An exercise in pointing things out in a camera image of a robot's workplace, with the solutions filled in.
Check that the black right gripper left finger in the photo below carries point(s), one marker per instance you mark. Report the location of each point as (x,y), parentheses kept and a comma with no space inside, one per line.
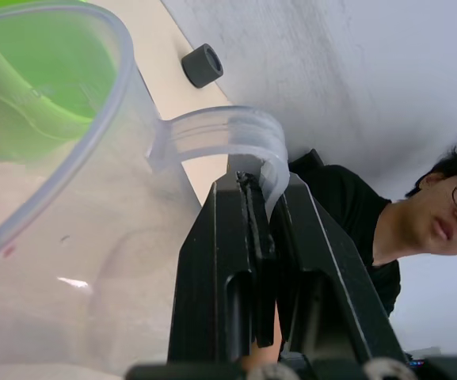
(212,257)

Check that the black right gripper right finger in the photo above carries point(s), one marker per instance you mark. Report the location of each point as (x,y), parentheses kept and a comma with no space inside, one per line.
(315,277)

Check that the clear plastic measuring cup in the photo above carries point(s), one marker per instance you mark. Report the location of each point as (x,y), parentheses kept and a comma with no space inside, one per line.
(93,237)

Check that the green plastic bucket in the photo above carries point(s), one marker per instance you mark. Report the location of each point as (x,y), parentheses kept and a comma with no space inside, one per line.
(46,59)

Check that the person with glasses black shirt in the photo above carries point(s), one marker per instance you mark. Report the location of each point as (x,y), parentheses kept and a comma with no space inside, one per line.
(355,198)

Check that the grey cylindrical cap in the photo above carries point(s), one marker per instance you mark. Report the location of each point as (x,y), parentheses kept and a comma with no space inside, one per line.
(200,65)

